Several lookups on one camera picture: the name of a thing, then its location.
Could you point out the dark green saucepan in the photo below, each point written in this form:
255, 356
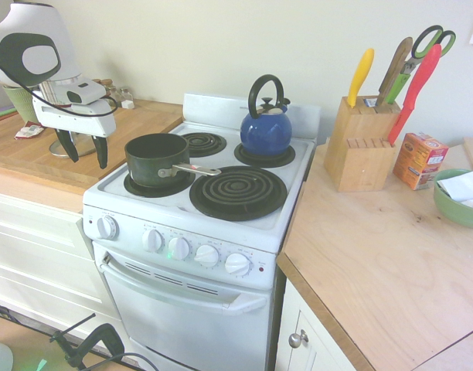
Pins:
155, 158

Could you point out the green ceramic bowl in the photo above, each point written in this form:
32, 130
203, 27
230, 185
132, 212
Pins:
453, 212

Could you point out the white electric stove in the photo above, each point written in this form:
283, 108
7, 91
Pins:
182, 309

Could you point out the metal cabinet knob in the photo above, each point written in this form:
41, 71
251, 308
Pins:
297, 339

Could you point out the red and white packet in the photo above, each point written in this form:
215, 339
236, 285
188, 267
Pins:
28, 131

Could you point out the orange baking soda box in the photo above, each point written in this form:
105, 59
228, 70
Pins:
420, 162

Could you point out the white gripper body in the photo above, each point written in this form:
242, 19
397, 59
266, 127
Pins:
78, 120

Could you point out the white cloth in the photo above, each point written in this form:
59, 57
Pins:
466, 185

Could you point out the glass pot lid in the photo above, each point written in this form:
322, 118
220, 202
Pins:
58, 151

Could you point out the thick wooden cutting board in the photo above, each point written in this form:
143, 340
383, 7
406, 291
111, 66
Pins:
143, 120

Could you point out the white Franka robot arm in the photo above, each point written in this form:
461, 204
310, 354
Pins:
35, 27

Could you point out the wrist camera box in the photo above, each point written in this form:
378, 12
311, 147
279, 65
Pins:
84, 94

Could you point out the green ribbed utensil holder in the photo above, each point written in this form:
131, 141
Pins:
22, 104

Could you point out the small coil burner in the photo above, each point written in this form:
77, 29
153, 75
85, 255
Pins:
286, 158
130, 187
205, 143

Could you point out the glass spice jar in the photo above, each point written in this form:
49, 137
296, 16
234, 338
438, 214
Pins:
127, 98
112, 90

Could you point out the white cabinet with drawers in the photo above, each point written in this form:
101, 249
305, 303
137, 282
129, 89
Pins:
35, 251

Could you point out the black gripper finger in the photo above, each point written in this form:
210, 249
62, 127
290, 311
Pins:
69, 146
101, 152

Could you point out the green and black scissors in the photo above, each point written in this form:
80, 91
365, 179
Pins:
424, 42

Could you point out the white cabinet with knob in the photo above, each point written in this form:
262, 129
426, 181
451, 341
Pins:
298, 359

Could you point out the black clamp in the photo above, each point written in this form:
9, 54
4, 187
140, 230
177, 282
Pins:
101, 338

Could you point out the wooden knife block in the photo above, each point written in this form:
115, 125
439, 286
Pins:
356, 154

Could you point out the white stove knob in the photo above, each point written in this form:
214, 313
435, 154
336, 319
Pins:
178, 248
153, 240
206, 255
238, 264
107, 228

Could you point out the large coil burner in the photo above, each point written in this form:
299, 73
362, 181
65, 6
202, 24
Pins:
238, 193

